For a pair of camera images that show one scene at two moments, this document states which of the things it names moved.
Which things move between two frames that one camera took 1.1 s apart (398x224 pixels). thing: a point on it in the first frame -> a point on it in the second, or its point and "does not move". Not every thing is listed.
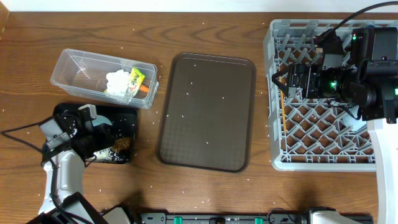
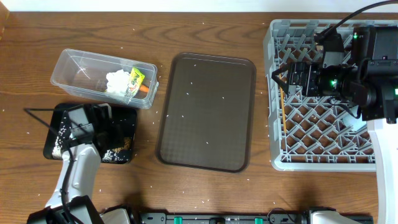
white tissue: (118, 81) does not move
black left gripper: (106, 139) -> (66, 130)
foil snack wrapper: (137, 76) does not move
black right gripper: (292, 80) does not move
